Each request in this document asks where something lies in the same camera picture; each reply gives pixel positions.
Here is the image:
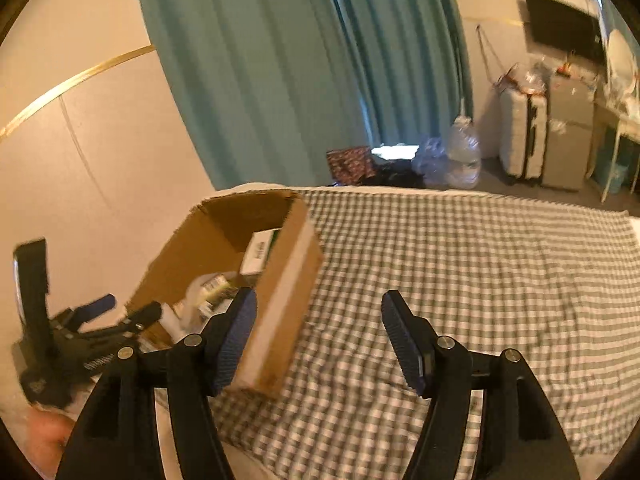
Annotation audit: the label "teal window curtain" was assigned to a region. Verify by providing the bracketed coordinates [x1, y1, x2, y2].
[132, 0, 474, 192]

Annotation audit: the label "green white medicine box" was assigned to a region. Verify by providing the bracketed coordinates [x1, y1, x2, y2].
[239, 229, 284, 277]

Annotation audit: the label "large clear water bottle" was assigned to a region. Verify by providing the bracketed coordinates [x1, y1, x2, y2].
[445, 116, 482, 190]

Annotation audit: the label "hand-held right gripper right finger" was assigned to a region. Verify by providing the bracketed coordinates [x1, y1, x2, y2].
[381, 290, 582, 480]

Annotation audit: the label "black wall television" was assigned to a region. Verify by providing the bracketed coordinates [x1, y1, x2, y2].
[524, 0, 606, 66]

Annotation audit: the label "yellow pink box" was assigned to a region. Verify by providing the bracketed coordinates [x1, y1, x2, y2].
[197, 271, 242, 314]

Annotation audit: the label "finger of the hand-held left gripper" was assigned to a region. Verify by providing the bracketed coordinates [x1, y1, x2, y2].
[97, 301, 164, 347]
[72, 294, 117, 324]

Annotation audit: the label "green white checked blanket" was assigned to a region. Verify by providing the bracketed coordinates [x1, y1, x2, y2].
[155, 187, 640, 472]

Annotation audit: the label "person's left hand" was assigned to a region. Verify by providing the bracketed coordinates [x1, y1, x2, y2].
[27, 410, 78, 478]

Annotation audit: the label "white oval mirror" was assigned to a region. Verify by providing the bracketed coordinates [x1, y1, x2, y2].
[602, 27, 640, 87]

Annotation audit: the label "white dressing table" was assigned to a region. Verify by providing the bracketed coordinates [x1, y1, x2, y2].
[590, 92, 640, 204]

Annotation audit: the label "grey small fridge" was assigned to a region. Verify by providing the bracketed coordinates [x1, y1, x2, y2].
[542, 70, 599, 192]

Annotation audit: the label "brown cardboard box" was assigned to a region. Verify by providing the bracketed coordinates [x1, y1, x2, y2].
[125, 191, 325, 401]

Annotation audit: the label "crumpled clear plastic bag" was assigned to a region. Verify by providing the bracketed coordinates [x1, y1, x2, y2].
[411, 136, 451, 187]

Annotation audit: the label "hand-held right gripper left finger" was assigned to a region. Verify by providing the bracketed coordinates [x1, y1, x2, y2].
[55, 287, 259, 480]

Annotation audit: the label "black floor bag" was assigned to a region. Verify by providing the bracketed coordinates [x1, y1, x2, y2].
[360, 157, 426, 189]

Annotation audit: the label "blue waste bin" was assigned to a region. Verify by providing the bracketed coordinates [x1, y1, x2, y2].
[607, 160, 632, 194]

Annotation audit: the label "white bed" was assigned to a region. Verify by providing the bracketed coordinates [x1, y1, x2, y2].
[150, 400, 281, 480]

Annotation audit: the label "white paper sheet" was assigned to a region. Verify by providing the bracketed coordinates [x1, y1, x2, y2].
[371, 144, 420, 160]

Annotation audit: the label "hanging wall cable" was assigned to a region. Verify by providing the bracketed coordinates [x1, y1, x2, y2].
[475, 22, 507, 86]

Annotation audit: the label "clear plastic bags on fridge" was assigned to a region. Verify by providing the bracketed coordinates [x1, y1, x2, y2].
[500, 60, 551, 97]

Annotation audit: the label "white suitcase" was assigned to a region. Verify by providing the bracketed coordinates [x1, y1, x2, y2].
[499, 87, 549, 186]

